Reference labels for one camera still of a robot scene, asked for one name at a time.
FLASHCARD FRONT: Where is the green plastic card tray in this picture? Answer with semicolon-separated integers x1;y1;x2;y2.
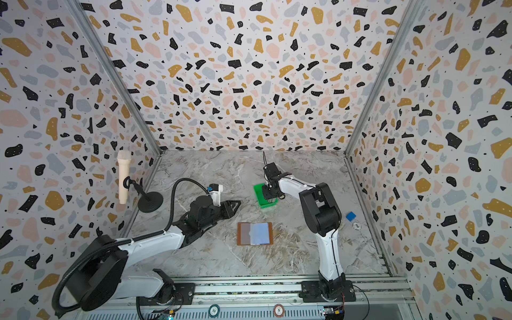
253;183;279;209

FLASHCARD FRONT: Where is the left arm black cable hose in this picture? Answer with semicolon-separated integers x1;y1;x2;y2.
51;177;211;309

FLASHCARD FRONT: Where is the blue cube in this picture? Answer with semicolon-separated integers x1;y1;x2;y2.
346;212;356;221

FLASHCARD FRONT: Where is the black microphone stand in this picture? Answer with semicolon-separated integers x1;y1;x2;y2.
125;177;163;213

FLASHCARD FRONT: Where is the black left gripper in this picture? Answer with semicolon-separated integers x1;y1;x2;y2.
202;199;245;231

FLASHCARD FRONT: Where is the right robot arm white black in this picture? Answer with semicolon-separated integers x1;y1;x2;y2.
262;163;356;303

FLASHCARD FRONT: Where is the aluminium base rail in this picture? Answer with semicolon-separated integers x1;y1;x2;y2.
71;275;425;320

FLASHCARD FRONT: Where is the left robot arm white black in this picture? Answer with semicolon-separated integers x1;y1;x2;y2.
51;195;242;317

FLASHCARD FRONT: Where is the brown leather card holder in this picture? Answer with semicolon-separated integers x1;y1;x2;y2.
237;222;273;246

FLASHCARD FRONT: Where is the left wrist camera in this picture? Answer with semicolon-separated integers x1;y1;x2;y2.
207;183;223;207

